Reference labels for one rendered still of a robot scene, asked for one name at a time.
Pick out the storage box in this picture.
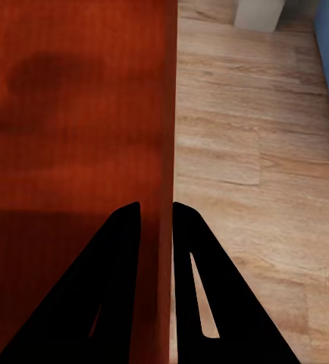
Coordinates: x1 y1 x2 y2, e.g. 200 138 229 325
0 0 178 364

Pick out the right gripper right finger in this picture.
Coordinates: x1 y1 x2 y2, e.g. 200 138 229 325
172 201 300 364

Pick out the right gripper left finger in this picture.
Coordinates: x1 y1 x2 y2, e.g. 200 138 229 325
0 202 141 364

